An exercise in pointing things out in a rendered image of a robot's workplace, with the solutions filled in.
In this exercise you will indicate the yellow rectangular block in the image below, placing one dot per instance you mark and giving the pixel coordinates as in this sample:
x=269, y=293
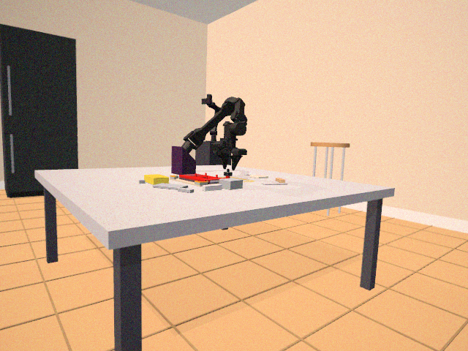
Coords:
x=156, y=179

